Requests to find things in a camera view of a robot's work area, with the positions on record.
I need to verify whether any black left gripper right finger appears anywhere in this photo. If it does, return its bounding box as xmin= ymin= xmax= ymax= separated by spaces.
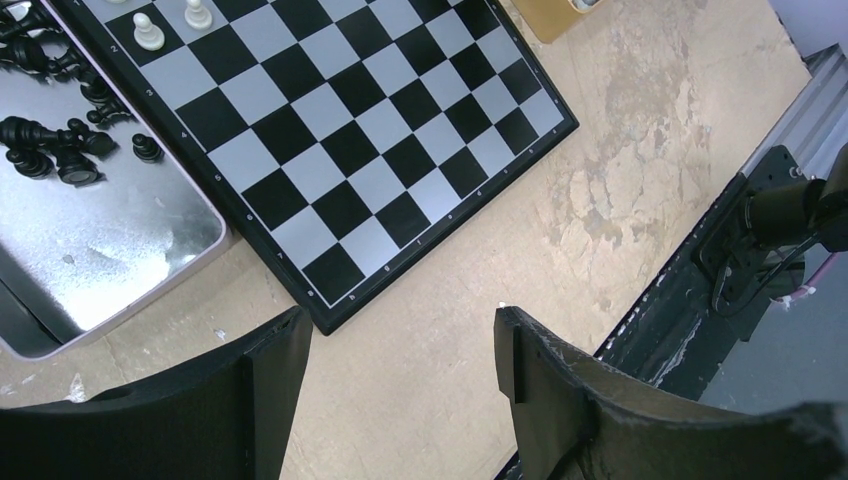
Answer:
xmin=494 ymin=307 xmax=847 ymax=479

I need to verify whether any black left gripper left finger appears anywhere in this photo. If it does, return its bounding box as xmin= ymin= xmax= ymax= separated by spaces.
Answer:
xmin=1 ymin=307 xmax=313 ymax=479

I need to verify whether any white pawn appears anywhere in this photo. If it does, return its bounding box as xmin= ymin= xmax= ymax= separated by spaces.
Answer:
xmin=132 ymin=12 xmax=165 ymax=51

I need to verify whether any silver tin with black pieces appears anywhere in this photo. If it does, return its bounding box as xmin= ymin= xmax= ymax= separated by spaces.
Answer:
xmin=0 ymin=0 xmax=230 ymax=362

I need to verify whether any black pawn chess piece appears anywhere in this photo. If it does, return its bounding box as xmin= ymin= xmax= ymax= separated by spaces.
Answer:
xmin=5 ymin=149 xmax=54 ymax=179

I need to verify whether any black king chess piece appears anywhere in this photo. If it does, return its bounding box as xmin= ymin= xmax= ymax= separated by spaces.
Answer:
xmin=1 ymin=116 xmax=82 ymax=149

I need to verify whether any black pawn near tin edge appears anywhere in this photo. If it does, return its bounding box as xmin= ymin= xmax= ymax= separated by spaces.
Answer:
xmin=131 ymin=133 xmax=163 ymax=164

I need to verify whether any black and white chessboard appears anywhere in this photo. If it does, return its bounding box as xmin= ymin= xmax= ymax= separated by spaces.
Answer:
xmin=45 ymin=0 xmax=579 ymax=334

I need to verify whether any black mounting rail base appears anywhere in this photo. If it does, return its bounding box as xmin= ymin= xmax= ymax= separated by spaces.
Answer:
xmin=493 ymin=145 xmax=816 ymax=480

